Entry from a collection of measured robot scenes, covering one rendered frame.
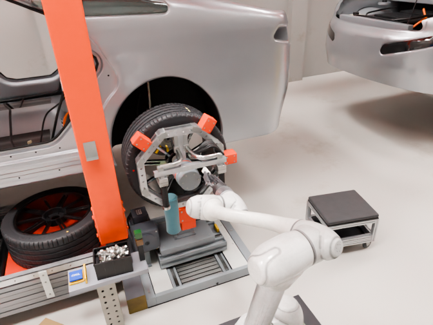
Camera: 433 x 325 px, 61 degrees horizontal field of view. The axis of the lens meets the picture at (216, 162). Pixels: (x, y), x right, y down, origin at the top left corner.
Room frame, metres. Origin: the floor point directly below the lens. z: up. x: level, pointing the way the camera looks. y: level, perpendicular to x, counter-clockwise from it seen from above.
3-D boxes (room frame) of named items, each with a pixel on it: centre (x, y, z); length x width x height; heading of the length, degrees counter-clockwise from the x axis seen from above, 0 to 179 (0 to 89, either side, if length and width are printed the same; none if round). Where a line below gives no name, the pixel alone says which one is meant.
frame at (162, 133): (1.98, 0.21, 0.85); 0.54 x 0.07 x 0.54; 110
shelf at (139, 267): (1.55, 0.64, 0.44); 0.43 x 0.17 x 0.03; 110
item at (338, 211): (2.23, -0.92, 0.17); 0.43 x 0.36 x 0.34; 100
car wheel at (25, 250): (2.07, 1.13, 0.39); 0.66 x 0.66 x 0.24
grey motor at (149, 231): (2.11, 0.56, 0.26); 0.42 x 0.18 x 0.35; 20
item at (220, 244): (2.15, 0.25, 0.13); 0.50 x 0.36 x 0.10; 110
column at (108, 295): (1.54, 0.67, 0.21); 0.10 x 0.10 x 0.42; 20
